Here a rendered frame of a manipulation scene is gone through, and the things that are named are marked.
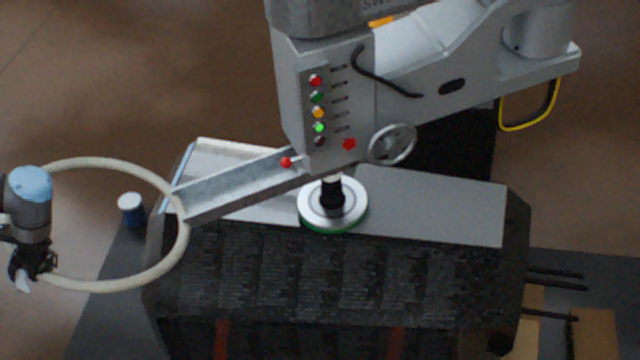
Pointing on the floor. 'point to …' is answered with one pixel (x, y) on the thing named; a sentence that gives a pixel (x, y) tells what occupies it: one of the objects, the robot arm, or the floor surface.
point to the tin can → (132, 209)
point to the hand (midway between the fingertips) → (26, 282)
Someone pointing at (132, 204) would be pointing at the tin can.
